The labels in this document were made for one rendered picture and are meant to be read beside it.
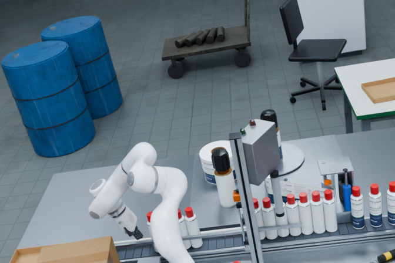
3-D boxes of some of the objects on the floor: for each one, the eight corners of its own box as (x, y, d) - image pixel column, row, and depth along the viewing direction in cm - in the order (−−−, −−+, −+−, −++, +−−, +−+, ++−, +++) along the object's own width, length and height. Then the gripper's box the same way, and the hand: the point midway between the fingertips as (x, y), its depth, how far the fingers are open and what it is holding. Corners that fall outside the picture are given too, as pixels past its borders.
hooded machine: (356, 33, 655) (348, -99, 585) (370, 54, 595) (363, -91, 525) (291, 44, 664) (277, -85, 594) (298, 66, 604) (283, -75, 534)
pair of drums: (128, 90, 635) (106, 10, 590) (105, 151, 517) (74, 56, 472) (62, 100, 646) (35, 22, 601) (24, 162, 528) (-13, 70, 483)
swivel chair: (342, 77, 560) (335, -17, 515) (363, 103, 504) (358, 1, 459) (283, 89, 561) (271, -3, 516) (297, 116, 506) (285, 16, 461)
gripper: (113, 202, 244) (136, 229, 251) (106, 223, 231) (130, 252, 238) (126, 195, 242) (149, 223, 249) (120, 217, 229) (144, 246, 236)
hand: (137, 235), depth 243 cm, fingers closed
